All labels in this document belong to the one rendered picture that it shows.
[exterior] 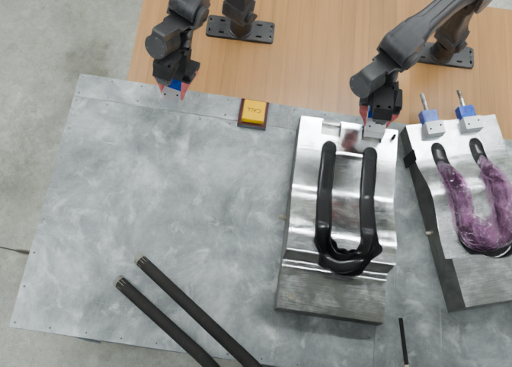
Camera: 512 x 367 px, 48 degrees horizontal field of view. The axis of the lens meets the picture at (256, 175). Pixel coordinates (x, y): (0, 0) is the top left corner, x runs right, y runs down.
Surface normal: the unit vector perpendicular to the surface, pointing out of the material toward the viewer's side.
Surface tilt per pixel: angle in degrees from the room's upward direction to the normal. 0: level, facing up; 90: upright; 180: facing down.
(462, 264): 0
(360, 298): 0
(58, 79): 0
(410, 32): 12
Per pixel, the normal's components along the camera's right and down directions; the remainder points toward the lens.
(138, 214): 0.07, -0.34
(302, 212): 0.12, -0.73
